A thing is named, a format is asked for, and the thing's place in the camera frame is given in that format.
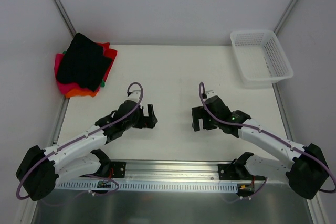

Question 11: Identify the aluminium front rail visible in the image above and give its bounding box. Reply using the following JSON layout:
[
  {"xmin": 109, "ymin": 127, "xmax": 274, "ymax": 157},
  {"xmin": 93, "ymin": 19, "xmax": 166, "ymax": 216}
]
[{"xmin": 121, "ymin": 160, "xmax": 219, "ymax": 183}]

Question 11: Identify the white slotted cable duct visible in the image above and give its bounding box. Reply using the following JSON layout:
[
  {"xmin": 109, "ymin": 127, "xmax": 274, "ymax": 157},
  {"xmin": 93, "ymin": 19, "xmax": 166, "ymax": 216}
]
[{"xmin": 56, "ymin": 179, "xmax": 238, "ymax": 194}]

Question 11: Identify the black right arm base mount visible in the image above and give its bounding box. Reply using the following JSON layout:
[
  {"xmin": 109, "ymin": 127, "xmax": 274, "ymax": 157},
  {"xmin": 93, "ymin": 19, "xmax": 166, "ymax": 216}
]
[{"xmin": 217, "ymin": 152, "xmax": 266, "ymax": 181}]

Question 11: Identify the magenta folded t shirt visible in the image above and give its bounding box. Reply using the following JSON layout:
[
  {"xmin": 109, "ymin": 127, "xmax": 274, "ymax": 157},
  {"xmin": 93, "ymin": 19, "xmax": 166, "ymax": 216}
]
[{"xmin": 54, "ymin": 51, "xmax": 81, "ymax": 94}]

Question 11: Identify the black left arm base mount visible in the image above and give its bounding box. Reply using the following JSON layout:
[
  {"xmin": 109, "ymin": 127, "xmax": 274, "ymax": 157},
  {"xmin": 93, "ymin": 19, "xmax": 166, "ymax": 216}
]
[{"xmin": 91, "ymin": 149, "xmax": 127, "ymax": 178}]

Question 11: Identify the white plastic basket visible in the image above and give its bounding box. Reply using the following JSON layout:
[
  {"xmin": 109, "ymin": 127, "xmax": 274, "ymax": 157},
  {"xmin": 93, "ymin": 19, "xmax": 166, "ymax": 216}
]
[{"xmin": 230, "ymin": 30, "xmax": 293, "ymax": 89}]

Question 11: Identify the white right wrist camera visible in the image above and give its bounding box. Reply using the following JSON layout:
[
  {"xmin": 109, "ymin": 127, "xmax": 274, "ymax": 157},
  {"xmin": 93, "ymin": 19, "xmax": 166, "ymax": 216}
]
[{"xmin": 204, "ymin": 90, "xmax": 217, "ymax": 99}]

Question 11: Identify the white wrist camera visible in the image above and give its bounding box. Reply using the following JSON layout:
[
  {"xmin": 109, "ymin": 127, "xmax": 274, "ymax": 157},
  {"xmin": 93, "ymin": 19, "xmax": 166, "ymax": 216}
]
[
  {"xmin": 127, "ymin": 90, "xmax": 143, "ymax": 104},
  {"xmin": 204, "ymin": 90, "xmax": 217, "ymax": 99}
]

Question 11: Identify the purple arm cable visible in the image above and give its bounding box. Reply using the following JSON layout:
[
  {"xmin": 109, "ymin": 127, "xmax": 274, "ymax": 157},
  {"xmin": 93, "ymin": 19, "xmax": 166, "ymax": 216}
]
[
  {"xmin": 198, "ymin": 81, "xmax": 336, "ymax": 204},
  {"xmin": 16, "ymin": 81, "xmax": 144, "ymax": 200}
]

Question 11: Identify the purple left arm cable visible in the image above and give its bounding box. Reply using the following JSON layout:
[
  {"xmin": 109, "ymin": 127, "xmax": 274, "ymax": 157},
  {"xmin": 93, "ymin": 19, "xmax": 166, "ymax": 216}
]
[{"xmin": 16, "ymin": 81, "xmax": 144, "ymax": 200}]

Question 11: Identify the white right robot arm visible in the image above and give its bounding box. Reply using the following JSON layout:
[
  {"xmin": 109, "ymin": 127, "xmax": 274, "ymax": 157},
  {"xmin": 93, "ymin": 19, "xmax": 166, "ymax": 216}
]
[{"xmin": 191, "ymin": 92, "xmax": 330, "ymax": 199}]

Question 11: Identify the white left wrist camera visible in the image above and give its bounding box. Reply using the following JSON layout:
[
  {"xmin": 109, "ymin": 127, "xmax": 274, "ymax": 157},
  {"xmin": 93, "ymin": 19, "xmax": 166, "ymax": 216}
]
[{"xmin": 127, "ymin": 90, "xmax": 143, "ymax": 104}]

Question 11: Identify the left aluminium corner post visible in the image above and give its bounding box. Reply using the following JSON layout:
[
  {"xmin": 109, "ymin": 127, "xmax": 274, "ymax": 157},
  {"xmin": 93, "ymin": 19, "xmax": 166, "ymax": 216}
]
[{"xmin": 52, "ymin": 0, "xmax": 77, "ymax": 38}]

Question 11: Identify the red folded t shirt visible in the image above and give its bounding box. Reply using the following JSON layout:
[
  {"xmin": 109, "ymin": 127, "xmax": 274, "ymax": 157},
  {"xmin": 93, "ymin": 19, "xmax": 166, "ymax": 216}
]
[{"xmin": 97, "ymin": 42, "xmax": 118, "ymax": 82}]

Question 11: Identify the orange folded t shirt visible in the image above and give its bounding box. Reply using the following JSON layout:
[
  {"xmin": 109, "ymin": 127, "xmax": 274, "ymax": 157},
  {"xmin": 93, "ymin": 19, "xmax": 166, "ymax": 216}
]
[{"xmin": 65, "ymin": 89, "xmax": 99, "ymax": 98}]

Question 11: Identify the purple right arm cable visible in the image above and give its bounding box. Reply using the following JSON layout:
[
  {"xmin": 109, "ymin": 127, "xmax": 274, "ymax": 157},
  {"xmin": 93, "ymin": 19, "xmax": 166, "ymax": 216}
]
[{"xmin": 198, "ymin": 81, "xmax": 336, "ymax": 204}]

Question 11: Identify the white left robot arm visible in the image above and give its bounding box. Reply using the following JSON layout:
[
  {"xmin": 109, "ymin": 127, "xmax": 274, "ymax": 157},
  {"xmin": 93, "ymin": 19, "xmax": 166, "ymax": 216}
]
[{"xmin": 16, "ymin": 100, "xmax": 158, "ymax": 201}]

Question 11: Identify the black t shirt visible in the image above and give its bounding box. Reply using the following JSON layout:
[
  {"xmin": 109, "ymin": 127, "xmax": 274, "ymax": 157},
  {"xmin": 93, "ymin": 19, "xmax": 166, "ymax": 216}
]
[{"xmin": 66, "ymin": 33, "xmax": 112, "ymax": 91}]

